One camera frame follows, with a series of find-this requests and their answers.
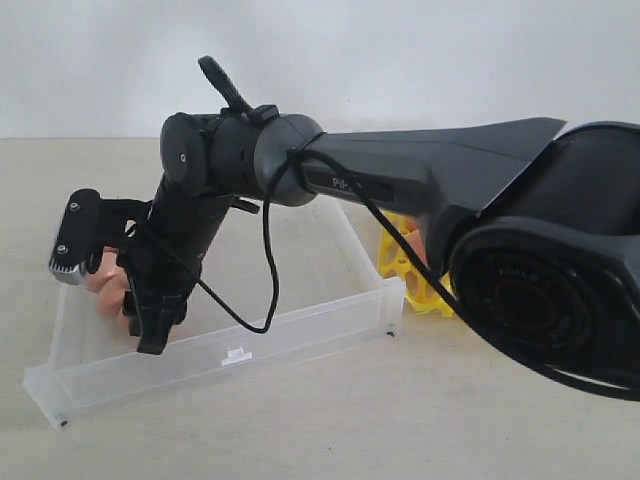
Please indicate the yellow plastic egg tray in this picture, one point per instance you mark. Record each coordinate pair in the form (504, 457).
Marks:
(393, 262)

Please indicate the brown egg bin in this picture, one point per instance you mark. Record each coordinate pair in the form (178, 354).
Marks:
(107, 271)
(109, 300)

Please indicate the clear plastic bin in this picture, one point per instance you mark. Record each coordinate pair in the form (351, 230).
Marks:
(295, 285)

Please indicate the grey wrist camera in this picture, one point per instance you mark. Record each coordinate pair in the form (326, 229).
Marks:
(89, 224)

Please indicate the brown egg packed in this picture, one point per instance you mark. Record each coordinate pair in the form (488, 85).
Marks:
(415, 241)
(410, 224)

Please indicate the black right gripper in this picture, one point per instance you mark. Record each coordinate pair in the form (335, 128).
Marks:
(164, 257)

